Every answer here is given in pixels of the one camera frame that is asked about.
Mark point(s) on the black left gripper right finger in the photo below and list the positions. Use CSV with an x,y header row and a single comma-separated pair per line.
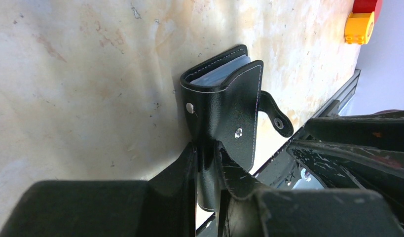
x,y
245,207

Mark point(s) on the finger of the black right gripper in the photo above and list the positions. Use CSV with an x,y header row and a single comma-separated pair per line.
x,y
384,131
351,166

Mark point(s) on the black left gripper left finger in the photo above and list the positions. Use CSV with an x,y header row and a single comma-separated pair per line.
x,y
163,206

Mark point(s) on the black leather card holder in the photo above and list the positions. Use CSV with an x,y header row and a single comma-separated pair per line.
x,y
222,100

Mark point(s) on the red yellow emergency stop button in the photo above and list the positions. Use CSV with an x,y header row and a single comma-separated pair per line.
x,y
361,21

